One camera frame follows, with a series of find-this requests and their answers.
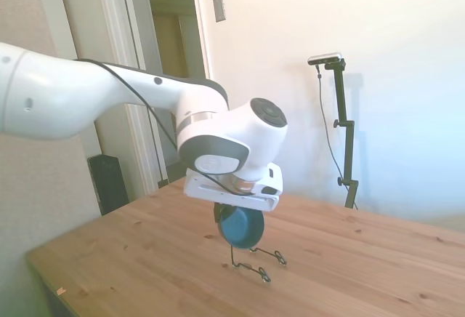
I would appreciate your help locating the grey exterior camera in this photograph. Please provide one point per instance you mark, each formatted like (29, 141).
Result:
(324, 58)

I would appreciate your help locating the grey wall switch plate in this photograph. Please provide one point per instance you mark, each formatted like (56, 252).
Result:
(219, 8)

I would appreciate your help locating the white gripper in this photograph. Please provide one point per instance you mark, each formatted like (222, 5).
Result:
(270, 186)

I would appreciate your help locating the black tower appliance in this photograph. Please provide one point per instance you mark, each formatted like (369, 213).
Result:
(108, 184)

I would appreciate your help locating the black camera stand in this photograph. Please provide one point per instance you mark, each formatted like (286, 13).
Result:
(344, 113)

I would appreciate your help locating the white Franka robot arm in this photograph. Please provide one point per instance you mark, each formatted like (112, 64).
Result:
(109, 102)

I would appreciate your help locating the blue bowl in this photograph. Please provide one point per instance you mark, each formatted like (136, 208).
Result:
(242, 228)

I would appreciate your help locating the white door frame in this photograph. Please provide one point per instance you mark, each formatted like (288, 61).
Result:
(120, 40)

